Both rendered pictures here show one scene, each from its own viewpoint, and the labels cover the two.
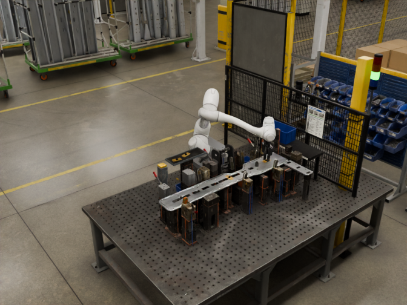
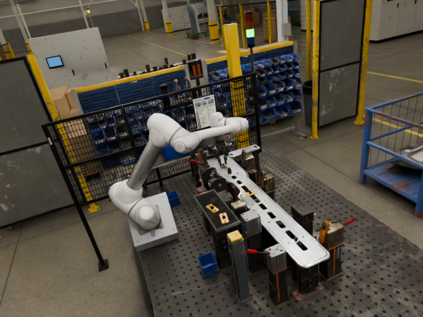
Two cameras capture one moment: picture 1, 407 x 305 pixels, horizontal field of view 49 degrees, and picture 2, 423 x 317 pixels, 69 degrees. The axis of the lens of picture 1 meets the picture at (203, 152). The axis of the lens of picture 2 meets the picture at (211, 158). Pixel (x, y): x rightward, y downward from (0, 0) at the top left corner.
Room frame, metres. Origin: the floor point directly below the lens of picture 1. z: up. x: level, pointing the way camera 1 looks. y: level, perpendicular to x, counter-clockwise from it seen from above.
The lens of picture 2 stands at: (3.06, 1.50, 2.23)
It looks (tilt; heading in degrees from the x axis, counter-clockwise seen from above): 27 degrees down; 290
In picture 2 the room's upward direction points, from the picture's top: 9 degrees counter-clockwise
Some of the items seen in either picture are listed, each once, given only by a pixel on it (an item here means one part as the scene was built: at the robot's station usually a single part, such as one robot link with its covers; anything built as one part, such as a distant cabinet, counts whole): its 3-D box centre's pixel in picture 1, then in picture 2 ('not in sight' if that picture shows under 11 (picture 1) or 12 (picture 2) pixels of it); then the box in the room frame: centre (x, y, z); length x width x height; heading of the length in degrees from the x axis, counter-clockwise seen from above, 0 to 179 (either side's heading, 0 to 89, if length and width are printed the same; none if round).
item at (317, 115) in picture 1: (315, 121); (205, 111); (4.01, -1.10, 1.30); 0.23 x 0.02 x 0.31; 38
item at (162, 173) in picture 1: (163, 187); (239, 269); (3.43, 0.36, 0.92); 0.08 x 0.08 x 0.44; 38
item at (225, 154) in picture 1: (223, 170); (218, 202); (3.69, -0.18, 0.94); 0.18 x 0.13 x 0.49; 128
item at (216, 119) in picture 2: (268, 125); (218, 122); (3.74, -0.60, 1.39); 0.13 x 0.11 x 0.16; 176
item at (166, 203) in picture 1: (228, 178); (252, 195); (3.45, -0.22, 1.00); 1.38 x 0.22 x 0.02; 128
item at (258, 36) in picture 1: (256, 77); (11, 155); (6.27, -0.78, 1.00); 1.34 x 0.14 x 2.00; 38
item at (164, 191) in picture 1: (165, 204); (277, 275); (3.23, 0.34, 0.88); 0.11 x 0.10 x 0.36; 38
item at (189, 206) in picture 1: (189, 223); (330, 250); (2.96, 0.12, 0.88); 0.15 x 0.11 x 0.36; 38
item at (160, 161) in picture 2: (282, 140); (184, 152); (4.17, -0.82, 1.02); 0.90 x 0.22 x 0.03; 38
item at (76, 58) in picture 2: not in sight; (75, 65); (8.78, -5.19, 1.22); 1.60 x 0.54 x 2.45; 38
